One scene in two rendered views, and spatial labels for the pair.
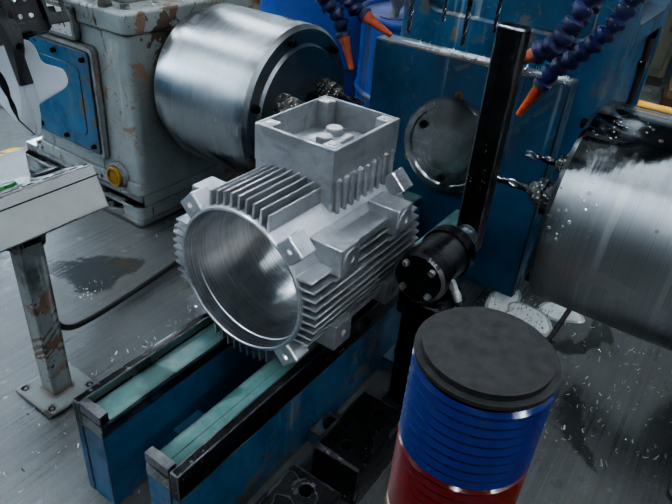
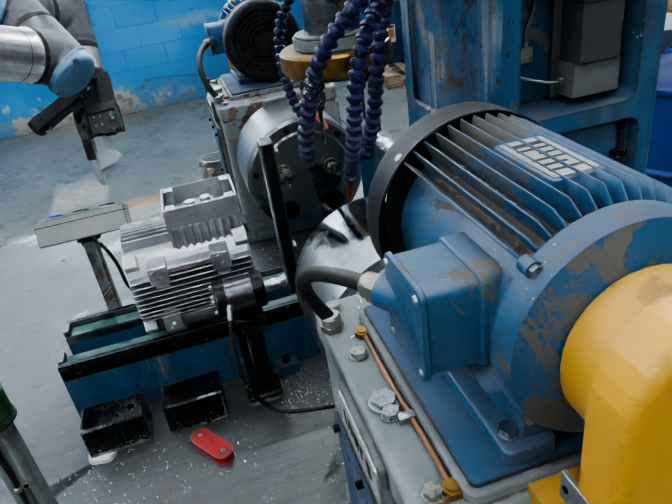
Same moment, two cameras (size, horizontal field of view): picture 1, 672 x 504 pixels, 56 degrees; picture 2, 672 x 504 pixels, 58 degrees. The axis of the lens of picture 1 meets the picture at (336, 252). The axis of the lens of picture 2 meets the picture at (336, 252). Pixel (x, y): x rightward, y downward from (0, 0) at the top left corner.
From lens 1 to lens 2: 82 cm
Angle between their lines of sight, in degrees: 38
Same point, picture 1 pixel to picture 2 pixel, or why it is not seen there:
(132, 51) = (228, 131)
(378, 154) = (217, 216)
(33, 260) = (90, 249)
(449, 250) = (235, 285)
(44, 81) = (106, 157)
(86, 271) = not seen: hidden behind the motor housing
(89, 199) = (116, 222)
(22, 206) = (77, 221)
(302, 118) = (205, 188)
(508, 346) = not seen: outside the picture
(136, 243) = not seen: hidden behind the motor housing
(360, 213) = (199, 251)
